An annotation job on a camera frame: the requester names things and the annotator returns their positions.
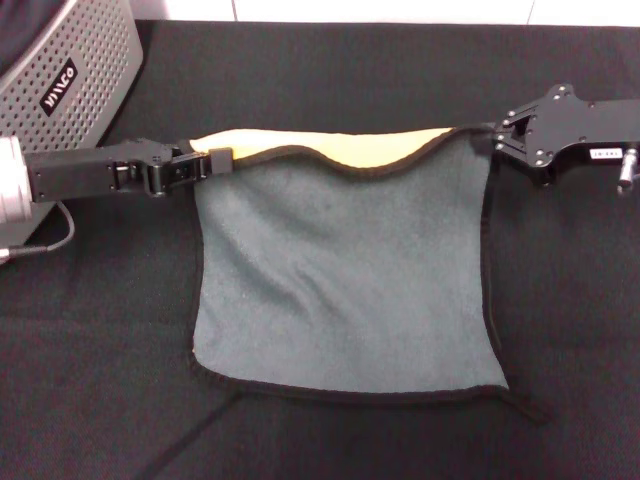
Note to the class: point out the grey perforated storage box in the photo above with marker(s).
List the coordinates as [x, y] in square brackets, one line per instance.
[70, 90]

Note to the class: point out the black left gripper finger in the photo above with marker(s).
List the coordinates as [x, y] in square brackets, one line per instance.
[220, 160]
[182, 147]

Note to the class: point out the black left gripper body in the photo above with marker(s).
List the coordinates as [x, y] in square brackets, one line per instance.
[85, 172]

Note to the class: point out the yellow towel with black back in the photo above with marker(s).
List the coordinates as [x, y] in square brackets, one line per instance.
[345, 265]

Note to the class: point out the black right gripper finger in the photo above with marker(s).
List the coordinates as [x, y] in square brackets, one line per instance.
[515, 117]
[510, 147]

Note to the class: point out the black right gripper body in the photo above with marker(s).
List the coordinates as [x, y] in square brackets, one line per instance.
[580, 130]

